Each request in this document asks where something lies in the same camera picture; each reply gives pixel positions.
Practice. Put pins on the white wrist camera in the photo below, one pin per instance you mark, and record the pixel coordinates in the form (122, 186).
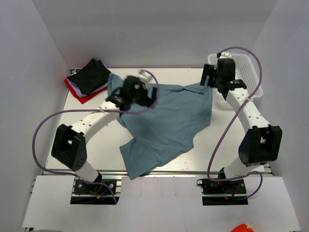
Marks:
(145, 77)
(222, 55)

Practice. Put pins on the orange object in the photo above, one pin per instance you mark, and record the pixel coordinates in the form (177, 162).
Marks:
(242, 228)

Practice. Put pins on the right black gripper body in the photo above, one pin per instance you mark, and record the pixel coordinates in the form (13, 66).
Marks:
(218, 78)

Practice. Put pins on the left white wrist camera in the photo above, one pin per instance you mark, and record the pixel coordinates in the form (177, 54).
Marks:
(145, 77)

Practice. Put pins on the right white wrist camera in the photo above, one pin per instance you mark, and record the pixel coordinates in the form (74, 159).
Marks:
(222, 55)

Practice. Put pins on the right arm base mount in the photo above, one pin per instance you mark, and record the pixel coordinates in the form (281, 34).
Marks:
(223, 193)

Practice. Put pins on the black folded t-shirt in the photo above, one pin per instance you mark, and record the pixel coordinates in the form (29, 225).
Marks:
(91, 77)

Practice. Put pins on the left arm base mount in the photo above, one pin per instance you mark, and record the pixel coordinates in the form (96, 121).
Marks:
(103, 194)

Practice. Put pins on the teal blue t-shirt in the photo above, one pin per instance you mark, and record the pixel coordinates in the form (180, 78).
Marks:
(165, 132)

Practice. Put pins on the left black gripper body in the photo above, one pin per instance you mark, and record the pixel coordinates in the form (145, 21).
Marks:
(142, 97)

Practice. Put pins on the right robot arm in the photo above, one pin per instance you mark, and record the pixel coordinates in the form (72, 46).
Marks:
(261, 142)

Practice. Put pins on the red folded t-shirt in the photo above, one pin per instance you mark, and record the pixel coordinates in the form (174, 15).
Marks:
(83, 99)

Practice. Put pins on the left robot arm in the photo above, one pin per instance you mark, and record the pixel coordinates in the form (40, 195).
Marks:
(69, 146)

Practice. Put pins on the white plastic basket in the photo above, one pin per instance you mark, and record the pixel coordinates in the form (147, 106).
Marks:
(244, 71)

